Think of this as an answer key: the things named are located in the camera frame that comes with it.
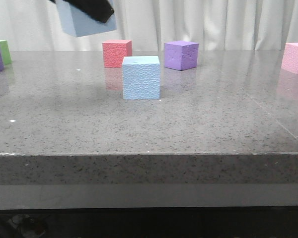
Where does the red foam cube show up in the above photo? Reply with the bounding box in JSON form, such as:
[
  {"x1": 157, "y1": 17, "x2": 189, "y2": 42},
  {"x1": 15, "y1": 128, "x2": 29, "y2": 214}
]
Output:
[{"x1": 102, "y1": 40, "x2": 132, "y2": 68}]

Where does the pink foam cube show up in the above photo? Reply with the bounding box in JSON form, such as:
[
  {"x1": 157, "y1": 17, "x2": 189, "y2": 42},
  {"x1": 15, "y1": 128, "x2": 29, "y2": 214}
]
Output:
[{"x1": 281, "y1": 43, "x2": 298, "y2": 74}]

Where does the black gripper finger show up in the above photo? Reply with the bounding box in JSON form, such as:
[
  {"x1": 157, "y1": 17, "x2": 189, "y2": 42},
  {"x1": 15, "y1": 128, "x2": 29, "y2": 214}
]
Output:
[{"x1": 65, "y1": 0, "x2": 114, "y2": 23}]

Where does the purple foam cube centre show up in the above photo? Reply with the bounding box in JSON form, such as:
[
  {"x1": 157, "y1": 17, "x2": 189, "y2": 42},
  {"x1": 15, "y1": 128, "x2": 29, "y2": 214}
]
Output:
[{"x1": 164, "y1": 41, "x2": 199, "y2": 71}]

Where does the white curtain backdrop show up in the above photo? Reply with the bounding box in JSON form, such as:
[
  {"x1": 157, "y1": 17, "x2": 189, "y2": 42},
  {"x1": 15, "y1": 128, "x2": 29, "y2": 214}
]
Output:
[{"x1": 0, "y1": 0, "x2": 298, "y2": 51}]

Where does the light blue foam cube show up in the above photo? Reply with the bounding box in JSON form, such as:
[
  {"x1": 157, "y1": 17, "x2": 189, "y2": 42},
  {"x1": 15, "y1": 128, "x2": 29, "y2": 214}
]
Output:
[
  {"x1": 55, "y1": 0, "x2": 117, "y2": 37},
  {"x1": 122, "y1": 56, "x2": 160, "y2": 100}
]

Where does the green foam cube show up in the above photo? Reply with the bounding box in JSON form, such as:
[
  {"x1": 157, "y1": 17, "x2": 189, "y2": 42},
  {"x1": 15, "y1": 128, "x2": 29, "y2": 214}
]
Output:
[{"x1": 0, "y1": 40, "x2": 12, "y2": 65}]

